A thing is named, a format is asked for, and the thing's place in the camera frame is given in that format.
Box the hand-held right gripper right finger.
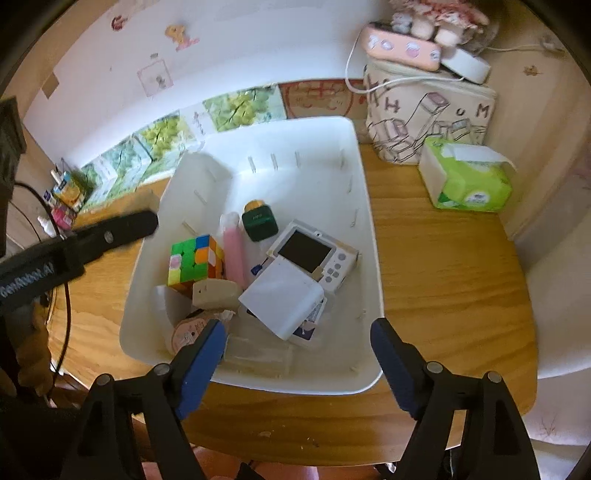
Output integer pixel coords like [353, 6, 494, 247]
[369, 318, 541, 480]

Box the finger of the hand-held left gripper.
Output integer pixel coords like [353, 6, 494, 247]
[60, 210, 160, 278]

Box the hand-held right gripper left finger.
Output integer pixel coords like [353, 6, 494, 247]
[60, 318, 229, 480]

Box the pink ribbon roll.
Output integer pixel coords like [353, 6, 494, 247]
[165, 308, 236, 356]

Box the clear plastic box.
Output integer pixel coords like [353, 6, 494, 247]
[222, 332, 296, 377]

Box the multicoloured puzzle cube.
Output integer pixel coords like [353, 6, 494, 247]
[166, 234, 227, 296]

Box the clear labelled floss box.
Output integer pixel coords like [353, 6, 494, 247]
[242, 305, 329, 350]

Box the plain white charger box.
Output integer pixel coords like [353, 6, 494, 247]
[238, 256, 328, 342]

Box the pink plastic tube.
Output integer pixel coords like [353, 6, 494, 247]
[221, 211, 246, 284]

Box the dark green bottle yellow cap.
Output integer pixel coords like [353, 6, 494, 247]
[241, 199, 279, 243]

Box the white digital camera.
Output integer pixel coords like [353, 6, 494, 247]
[266, 220, 361, 296]

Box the white plastic bin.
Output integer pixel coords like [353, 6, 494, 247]
[119, 115, 385, 395]

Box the person's left hand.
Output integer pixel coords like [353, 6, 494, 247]
[14, 298, 55, 400]

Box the small pink box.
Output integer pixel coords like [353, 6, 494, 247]
[51, 208, 78, 230]

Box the colourful drink carton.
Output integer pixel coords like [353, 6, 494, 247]
[50, 170, 88, 209]

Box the pencil sketch paper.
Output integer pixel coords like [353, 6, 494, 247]
[137, 60, 175, 96]

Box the cream printed bedsheet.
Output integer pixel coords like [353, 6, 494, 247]
[522, 222, 591, 444]

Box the green tissue pack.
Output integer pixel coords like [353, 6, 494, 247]
[418, 135, 518, 213]

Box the printed canvas bag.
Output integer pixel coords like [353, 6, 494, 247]
[362, 62, 498, 164]

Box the white charger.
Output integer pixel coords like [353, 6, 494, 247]
[441, 46, 491, 85]

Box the pink pencil case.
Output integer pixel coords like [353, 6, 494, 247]
[360, 22, 443, 72]

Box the plush doll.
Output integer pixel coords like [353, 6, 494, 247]
[390, 0, 491, 47]

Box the black cable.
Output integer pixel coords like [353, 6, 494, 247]
[11, 182, 75, 374]

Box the yellow cartoon wall sticker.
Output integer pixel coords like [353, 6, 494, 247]
[165, 24, 200, 51]

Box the red-brown wall poster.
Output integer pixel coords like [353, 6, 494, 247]
[278, 78, 370, 121]

